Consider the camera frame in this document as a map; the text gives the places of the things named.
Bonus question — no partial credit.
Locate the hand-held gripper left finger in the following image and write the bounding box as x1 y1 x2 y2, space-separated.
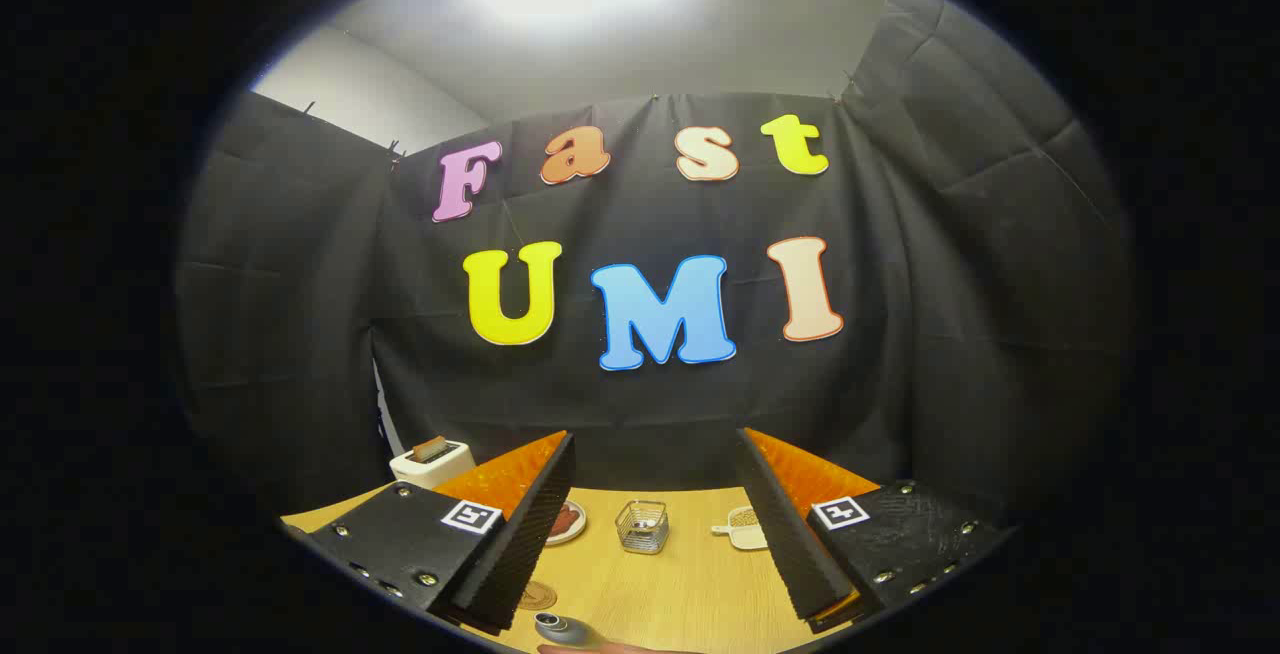
283 431 577 635

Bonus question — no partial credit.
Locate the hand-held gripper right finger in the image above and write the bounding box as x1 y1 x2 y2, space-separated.
737 427 1021 633

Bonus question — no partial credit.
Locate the silver bottle with green label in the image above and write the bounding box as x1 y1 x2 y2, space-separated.
534 612 591 646

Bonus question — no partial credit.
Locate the white divided dish with grains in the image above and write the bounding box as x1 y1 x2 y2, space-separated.
711 506 769 550

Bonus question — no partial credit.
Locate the white round plate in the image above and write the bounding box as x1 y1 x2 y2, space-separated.
545 500 588 546

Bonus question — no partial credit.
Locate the wooden table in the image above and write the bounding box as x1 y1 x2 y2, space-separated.
280 482 881 654

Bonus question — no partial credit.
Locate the white toaster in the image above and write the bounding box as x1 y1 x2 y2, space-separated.
389 439 474 490

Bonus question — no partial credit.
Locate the wire mesh holder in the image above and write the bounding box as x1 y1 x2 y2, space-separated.
614 500 669 555

